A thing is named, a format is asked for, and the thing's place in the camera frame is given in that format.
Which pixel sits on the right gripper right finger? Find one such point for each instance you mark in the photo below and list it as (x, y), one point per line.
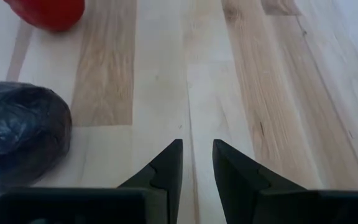
(244, 193)

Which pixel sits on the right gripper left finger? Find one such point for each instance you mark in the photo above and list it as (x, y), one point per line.
(163, 193)

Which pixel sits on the red yellow apple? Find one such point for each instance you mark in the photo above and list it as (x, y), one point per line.
(48, 12)

